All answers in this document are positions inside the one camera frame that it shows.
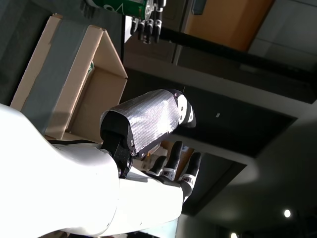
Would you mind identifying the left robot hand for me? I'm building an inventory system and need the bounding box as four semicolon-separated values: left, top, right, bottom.
130;0;167;45

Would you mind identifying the cardboard box with grey tape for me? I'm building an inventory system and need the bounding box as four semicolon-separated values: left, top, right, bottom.
9;13;129;145

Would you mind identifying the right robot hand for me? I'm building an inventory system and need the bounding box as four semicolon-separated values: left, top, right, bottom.
0;88;203;238

